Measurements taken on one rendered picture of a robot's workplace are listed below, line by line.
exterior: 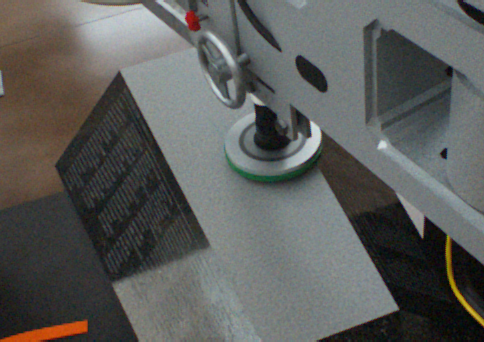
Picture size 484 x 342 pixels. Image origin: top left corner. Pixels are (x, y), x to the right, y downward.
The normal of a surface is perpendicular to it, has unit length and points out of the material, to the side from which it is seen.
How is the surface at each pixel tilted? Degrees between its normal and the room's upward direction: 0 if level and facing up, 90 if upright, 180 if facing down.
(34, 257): 0
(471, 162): 90
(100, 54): 0
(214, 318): 45
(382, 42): 90
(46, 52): 0
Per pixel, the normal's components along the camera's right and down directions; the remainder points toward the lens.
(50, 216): -0.11, -0.73
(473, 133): -0.85, 0.43
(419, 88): 0.54, 0.53
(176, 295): -0.73, -0.28
